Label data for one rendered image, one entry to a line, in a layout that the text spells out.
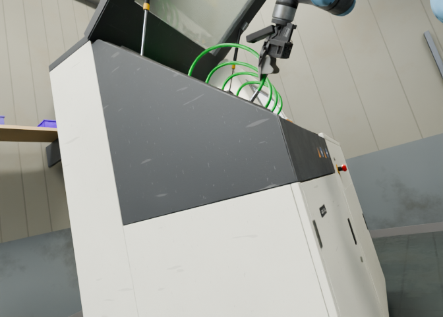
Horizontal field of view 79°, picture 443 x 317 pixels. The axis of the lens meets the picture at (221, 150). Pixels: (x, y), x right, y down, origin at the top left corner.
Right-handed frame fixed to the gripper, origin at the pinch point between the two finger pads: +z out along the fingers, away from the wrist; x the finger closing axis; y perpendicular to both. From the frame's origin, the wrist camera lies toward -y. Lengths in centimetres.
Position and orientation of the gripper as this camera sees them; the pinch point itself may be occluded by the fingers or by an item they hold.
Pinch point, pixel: (261, 76)
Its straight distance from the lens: 106.3
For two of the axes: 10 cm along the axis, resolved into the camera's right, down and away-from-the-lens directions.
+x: 6.0, -2.4, 7.6
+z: -2.1, 8.7, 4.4
